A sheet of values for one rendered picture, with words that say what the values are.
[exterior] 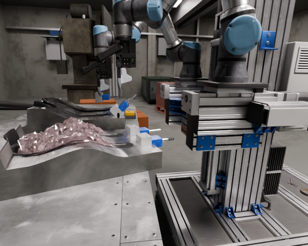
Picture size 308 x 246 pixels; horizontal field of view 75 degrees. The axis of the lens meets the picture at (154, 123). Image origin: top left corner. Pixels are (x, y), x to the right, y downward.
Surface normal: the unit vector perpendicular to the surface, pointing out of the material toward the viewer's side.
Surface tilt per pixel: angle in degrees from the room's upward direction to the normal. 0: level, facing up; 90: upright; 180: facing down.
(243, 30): 97
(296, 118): 90
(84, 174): 90
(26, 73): 90
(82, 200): 0
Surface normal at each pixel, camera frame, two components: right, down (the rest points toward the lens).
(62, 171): 0.41, 0.24
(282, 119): 0.18, 0.25
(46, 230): 0.01, -0.97
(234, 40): -0.16, 0.37
